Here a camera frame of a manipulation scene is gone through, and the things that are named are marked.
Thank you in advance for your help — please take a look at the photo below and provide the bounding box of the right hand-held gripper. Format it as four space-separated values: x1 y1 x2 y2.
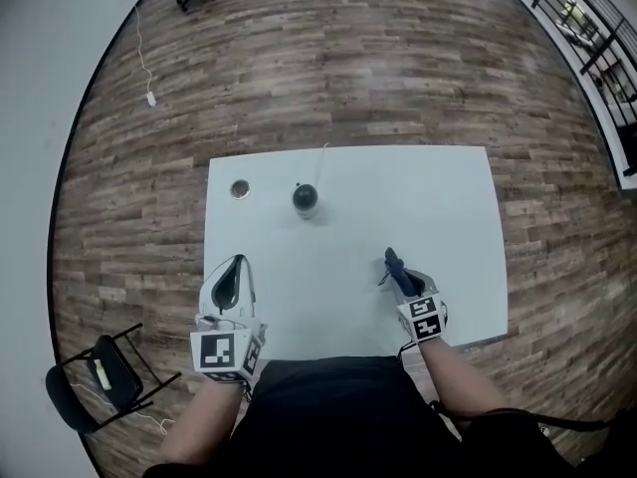
389 268 450 346

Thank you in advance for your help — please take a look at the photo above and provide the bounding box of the person's right forearm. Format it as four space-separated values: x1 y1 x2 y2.
419 338 510 418

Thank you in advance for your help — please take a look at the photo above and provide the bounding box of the thin white adapter cable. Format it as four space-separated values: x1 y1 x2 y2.
132 4 156 97

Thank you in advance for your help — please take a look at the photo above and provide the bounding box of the person's left forearm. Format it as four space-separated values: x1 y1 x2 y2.
157 377 246 468

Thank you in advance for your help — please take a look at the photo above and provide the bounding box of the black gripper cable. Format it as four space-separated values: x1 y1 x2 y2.
396 341 612 435

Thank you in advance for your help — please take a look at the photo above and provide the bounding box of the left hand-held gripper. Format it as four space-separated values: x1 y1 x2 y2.
190 254 269 384

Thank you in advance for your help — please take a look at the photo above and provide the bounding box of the black folding chair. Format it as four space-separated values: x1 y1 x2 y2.
45 322 183 435

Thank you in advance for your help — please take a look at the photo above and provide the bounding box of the black and white dome camera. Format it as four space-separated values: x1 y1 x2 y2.
291 181 320 223

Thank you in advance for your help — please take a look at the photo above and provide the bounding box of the black metal railing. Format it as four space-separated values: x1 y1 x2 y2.
497 0 637 179

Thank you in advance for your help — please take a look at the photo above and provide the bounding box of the long white floor cable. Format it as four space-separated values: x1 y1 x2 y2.
68 379 176 436

